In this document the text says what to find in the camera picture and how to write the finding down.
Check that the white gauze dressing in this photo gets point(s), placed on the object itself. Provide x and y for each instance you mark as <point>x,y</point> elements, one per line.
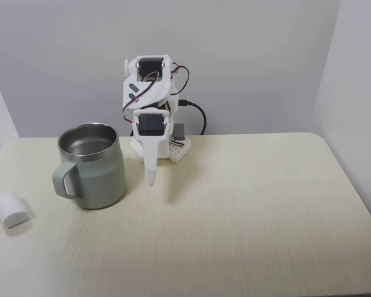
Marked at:
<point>10,209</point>

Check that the grey clamp block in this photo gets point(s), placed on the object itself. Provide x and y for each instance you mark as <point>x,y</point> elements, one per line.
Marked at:
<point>179,132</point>

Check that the sage green steel mug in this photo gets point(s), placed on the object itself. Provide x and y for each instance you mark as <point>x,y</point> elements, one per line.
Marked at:
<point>96,179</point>

